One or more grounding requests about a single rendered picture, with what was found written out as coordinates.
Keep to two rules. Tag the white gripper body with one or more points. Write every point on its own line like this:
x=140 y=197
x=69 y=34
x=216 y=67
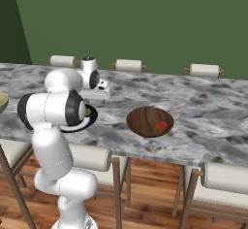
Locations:
x=97 y=93

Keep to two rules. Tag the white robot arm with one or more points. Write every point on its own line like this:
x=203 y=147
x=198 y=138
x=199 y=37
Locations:
x=51 y=155

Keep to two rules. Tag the dark blue plate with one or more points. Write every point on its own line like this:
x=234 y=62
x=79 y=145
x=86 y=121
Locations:
x=93 y=118

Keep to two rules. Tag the brown wooden bowl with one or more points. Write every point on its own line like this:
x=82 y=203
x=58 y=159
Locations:
x=145 y=121

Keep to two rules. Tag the olive yellow bowl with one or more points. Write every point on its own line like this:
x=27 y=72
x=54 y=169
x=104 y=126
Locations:
x=2 y=102

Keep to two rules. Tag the green kiwi fruit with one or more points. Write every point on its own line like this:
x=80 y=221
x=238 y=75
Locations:
x=87 y=112

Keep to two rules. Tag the red fruit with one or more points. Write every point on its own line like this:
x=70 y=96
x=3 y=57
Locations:
x=162 y=125

